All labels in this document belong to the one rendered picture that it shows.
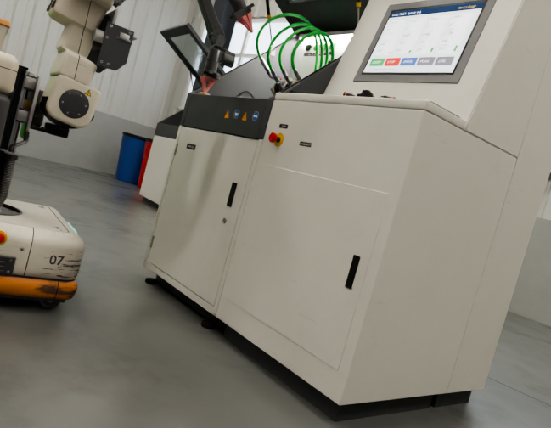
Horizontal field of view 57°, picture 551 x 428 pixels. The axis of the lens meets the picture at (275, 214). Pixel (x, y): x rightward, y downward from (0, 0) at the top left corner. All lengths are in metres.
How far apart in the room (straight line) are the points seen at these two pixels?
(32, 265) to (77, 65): 0.73
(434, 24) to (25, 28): 7.36
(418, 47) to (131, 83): 7.83
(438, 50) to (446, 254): 0.70
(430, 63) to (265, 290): 0.97
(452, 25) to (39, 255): 1.61
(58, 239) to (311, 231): 0.86
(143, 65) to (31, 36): 1.94
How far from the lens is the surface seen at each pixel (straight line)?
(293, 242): 1.73
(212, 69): 2.47
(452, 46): 1.90
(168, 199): 2.50
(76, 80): 2.03
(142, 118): 9.64
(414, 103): 1.53
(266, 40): 8.54
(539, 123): 2.08
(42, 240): 1.87
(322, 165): 1.70
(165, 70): 9.84
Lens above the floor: 0.65
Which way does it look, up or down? 4 degrees down
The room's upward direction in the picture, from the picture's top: 15 degrees clockwise
